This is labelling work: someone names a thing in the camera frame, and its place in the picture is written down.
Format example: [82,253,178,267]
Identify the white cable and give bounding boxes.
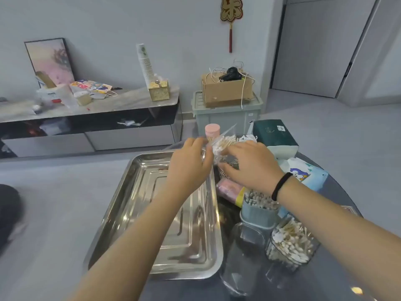
[208,61,256,110]

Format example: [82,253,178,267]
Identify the framed pink painting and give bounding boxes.
[24,38,76,88]

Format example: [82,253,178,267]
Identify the gold tissue box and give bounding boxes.
[147,80,170,102]

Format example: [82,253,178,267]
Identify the pink lid toothpick jar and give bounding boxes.
[205,123,221,143]

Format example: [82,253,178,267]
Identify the clear bag wooden cotton swabs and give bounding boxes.
[202,123,240,168]

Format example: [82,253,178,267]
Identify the black wrist band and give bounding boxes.
[271,172,294,202]

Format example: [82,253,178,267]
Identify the red gold wall ornament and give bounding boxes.
[220,0,244,54]

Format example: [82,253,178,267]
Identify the pink bottle yellow lid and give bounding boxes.
[216,178,246,208]

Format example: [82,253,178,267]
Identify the person's right forearm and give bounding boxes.
[275,177,401,301]

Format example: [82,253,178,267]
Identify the yellow open carton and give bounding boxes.
[35,71,57,89]

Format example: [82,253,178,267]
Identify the black device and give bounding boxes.
[218,66,244,82]

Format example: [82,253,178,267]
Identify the brown cardboard box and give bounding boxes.
[201,71,254,108]

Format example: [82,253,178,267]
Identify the colourful cards pile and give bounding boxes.
[69,79,118,98]

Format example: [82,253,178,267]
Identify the cream round container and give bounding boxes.
[74,91,93,106]

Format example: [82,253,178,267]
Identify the clear square cotton swab box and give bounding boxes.
[265,216,321,273]

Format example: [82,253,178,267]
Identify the green swab holder clear dome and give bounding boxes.
[240,189,281,229]

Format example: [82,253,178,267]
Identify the person's left hand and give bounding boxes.
[164,137,215,204]

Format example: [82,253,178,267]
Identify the clear swab box cover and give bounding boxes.
[221,222,267,297]

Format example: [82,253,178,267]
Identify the person's left forearm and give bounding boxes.
[70,184,204,301]

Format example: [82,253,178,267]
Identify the stack of paper cups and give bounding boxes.
[136,43,156,88]

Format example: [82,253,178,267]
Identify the person's right hand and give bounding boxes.
[218,140,284,197]

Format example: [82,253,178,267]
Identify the pale green storage bin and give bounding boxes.
[191,90,264,137]

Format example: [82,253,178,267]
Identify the dark green tissue pack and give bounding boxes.
[252,119,300,160]

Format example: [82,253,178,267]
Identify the round marble table black base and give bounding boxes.
[0,184,24,258]

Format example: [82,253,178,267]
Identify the blue wet wipes pack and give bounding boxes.
[277,157,329,218]

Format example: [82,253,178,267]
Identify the clear plastic shelf container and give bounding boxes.
[39,117,71,136]

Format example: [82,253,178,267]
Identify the stainless steel tray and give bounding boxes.
[83,150,223,281]

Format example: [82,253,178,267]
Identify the grey low console cabinet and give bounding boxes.
[0,86,184,159]

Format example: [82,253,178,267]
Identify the grey door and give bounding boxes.
[271,0,378,99]

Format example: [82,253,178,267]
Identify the white carton blue label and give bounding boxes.
[37,84,74,105]

